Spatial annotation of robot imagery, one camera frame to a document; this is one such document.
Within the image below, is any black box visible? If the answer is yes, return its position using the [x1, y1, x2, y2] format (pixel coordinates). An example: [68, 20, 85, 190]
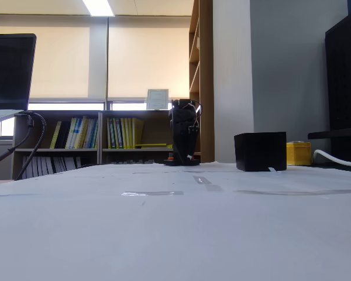
[233, 131, 287, 173]

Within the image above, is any yellow plastic container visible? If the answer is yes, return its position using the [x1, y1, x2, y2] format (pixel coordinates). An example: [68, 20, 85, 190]
[285, 140, 312, 166]

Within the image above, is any framed white certificate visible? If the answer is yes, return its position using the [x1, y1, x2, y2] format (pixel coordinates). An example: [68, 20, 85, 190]
[146, 88, 170, 111]

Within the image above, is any tall wooden bookshelf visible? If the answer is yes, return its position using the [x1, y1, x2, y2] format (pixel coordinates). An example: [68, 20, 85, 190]
[188, 0, 215, 163]

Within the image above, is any low wooden bookshelf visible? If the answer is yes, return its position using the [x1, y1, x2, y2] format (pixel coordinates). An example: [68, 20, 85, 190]
[13, 110, 102, 180]
[101, 110, 202, 165]

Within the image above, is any beige roller blind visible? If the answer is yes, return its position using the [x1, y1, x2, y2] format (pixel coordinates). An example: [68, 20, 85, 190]
[0, 16, 108, 103]
[108, 16, 191, 102]

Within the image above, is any blue white book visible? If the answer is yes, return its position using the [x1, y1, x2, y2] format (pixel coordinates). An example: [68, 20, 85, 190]
[87, 118, 99, 149]
[73, 118, 83, 149]

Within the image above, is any white paper table cover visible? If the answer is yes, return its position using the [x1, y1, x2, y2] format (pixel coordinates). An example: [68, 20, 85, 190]
[0, 160, 351, 281]

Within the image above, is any yellow white book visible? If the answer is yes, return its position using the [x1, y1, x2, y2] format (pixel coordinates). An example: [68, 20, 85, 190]
[66, 118, 77, 149]

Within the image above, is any slim yellow book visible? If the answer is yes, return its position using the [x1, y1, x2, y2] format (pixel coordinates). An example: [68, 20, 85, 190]
[50, 121, 62, 149]

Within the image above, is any ceiling light panel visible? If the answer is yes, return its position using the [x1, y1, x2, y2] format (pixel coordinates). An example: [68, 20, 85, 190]
[81, 0, 115, 17]

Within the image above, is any black shelf board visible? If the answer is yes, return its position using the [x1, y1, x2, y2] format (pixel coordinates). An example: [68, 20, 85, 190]
[307, 127, 351, 141]

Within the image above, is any black pegboard panel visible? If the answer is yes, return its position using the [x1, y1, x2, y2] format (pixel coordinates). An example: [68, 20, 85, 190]
[324, 13, 351, 162]

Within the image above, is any black silver laptop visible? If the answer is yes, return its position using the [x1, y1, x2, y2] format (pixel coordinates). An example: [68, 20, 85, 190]
[0, 33, 37, 127]

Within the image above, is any red servo wire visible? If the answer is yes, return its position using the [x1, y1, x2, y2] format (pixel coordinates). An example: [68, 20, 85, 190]
[190, 100, 203, 124]

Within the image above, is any grey window frame post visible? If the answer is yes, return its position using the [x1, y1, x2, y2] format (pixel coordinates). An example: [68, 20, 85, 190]
[104, 16, 110, 111]

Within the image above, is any thin black looped cable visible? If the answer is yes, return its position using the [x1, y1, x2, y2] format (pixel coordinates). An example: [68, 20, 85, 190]
[13, 112, 47, 181]

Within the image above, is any white hose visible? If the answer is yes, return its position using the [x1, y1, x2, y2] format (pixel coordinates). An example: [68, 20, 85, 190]
[312, 149, 351, 167]

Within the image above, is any thick black cable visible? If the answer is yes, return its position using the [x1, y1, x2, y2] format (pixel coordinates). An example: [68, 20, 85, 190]
[0, 115, 35, 171]

